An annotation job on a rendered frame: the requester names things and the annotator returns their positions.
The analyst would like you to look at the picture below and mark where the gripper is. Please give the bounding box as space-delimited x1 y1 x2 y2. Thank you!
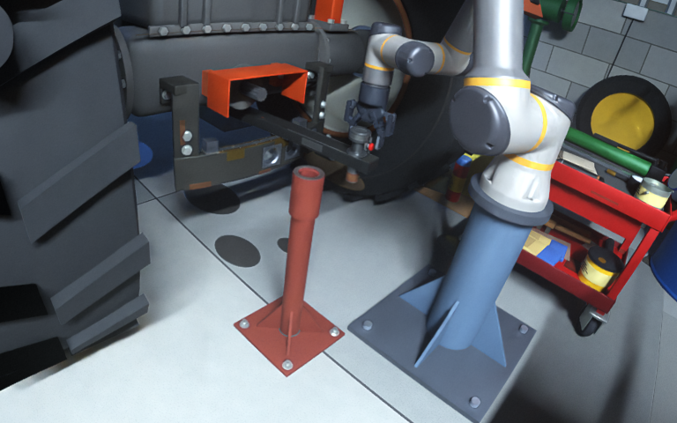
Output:
343 80 398 152

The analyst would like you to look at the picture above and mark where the grey clevis hitch pin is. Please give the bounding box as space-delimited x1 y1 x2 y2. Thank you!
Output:
346 125 374 160

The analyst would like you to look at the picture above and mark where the dark grey drawbar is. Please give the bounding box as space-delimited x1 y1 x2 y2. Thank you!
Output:
238 110 383 175

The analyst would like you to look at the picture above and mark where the red holder tube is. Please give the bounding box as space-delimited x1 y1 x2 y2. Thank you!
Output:
234 164 346 380

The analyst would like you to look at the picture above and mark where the grey and orange tractor body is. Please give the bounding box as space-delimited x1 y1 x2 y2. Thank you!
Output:
113 0 544 195

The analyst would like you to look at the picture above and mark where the red yellow blue can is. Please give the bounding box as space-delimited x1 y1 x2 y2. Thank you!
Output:
447 155 470 204

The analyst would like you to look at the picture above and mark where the orange shaft guard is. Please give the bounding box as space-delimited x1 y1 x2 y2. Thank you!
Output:
200 62 309 120

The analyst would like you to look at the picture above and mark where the tan box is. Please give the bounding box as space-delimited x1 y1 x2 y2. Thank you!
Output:
521 228 556 258

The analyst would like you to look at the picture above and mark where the green pipe fitting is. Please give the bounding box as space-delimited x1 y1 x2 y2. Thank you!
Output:
521 0 584 78

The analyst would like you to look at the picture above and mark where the blue cloth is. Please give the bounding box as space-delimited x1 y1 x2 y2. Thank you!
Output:
535 239 571 268

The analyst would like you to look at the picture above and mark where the green roll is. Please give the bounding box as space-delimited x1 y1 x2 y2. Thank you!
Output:
564 126 653 177

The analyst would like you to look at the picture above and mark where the red tool cart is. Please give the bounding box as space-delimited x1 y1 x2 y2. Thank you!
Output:
516 130 677 338

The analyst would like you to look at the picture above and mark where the black tyre yellow rim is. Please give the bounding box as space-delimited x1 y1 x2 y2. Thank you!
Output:
573 74 674 157

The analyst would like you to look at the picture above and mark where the yellow and black tin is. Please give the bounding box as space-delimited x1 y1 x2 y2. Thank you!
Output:
577 244 621 293

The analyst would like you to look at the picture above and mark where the cream tin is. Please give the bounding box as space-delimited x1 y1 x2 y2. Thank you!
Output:
634 175 673 211

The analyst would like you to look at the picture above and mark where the large black lugged tyre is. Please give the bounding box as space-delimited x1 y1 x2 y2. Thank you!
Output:
0 0 153 398

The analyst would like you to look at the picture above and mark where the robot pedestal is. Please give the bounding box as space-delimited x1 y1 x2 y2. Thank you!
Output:
346 197 538 423

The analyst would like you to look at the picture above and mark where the grey wall box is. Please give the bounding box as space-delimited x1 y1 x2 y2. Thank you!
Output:
621 2 650 23

